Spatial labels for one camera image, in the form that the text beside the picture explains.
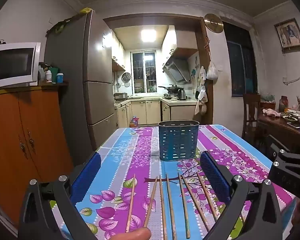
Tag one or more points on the cooking oil bottles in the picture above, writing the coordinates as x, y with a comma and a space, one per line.
134, 122

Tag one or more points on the dark room window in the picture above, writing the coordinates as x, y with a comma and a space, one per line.
240, 65

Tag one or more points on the blue perforated utensil holder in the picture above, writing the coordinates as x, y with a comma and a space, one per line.
178, 140

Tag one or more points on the square kitchen ceiling light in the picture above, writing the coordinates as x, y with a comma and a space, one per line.
148, 36

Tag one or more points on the cup of chopsticks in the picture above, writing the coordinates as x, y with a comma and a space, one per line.
299, 103

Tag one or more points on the glass jar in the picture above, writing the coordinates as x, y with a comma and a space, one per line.
283, 104

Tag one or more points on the beige kitchen base cabinets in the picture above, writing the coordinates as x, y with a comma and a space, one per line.
152, 111

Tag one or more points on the steel cooking pot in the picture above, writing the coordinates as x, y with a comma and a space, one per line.
121, 96

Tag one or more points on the black wok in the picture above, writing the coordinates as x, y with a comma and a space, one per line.
172, 88

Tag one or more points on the hanging cloth bags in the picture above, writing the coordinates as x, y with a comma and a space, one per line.
201, 95

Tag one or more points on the white microwave oven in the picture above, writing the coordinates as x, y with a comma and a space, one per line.
12, 65

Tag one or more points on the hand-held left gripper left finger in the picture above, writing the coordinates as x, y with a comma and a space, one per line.
86, 177

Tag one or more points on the yellow green bag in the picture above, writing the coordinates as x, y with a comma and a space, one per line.
86, 10

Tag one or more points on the grey refrigerator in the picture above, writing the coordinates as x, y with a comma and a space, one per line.
100, 67

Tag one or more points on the floral striped tablecloth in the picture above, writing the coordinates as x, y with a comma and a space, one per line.
140, 155

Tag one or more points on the orange wooden cabinet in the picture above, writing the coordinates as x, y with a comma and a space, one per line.
15, 142

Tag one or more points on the person's left hand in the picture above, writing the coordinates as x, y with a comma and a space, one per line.
132, 234

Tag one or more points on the barred kitchen window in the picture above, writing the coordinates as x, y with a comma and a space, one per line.
143, 72

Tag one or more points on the framed elephant picture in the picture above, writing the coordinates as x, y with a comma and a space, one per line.
290, 33

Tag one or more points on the wooden chair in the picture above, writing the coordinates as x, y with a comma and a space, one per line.
251, 112

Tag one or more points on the gold wall clock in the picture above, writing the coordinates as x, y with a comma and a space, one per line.
213, 23

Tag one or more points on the pink cloth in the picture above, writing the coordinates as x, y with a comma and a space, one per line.
271, 112

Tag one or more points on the row of food bowls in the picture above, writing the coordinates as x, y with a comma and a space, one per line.
292, 117

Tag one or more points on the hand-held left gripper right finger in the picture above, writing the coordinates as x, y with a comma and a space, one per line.
215, 177

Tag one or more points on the steel range hood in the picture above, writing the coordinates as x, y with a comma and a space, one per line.
177, 70

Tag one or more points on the steel kettle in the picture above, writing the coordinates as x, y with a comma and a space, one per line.
182, 94

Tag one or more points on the white plastic bag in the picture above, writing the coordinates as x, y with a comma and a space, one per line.
212, 72

